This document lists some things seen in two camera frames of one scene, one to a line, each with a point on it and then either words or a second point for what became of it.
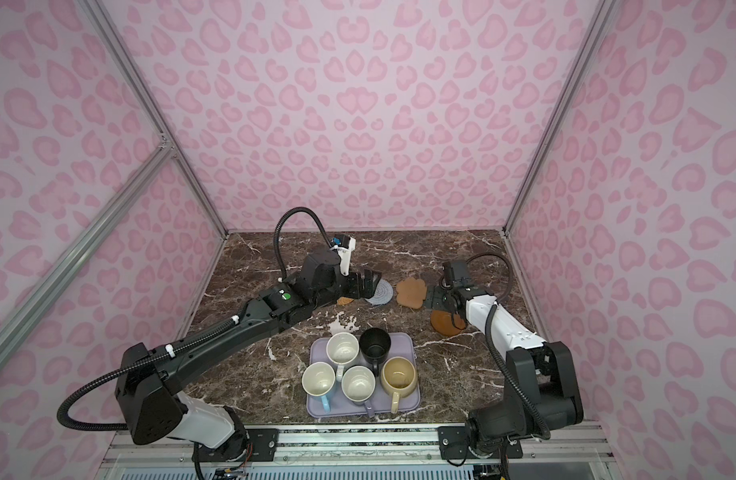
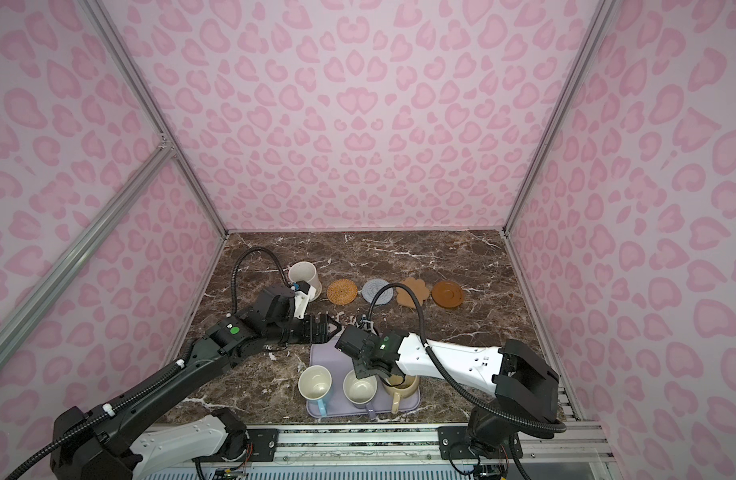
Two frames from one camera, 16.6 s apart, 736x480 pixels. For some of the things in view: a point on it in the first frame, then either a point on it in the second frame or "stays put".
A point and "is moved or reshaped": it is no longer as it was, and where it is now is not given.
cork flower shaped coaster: x=411 y=292 stays put
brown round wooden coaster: x=446 y=323 is moved or reshaped
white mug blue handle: x=318 y=378 stays put
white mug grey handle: x=359 y=385 stays put
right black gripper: x=434 y=297 to x=359 y=372
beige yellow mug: x=398 y=378 stays put
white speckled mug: x=342 y=348 is moved or reshaped
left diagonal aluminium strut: x=7 y=334 stays put
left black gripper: x=370 y=285 to x=325 y=335
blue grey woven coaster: x=383 y=293 stays put
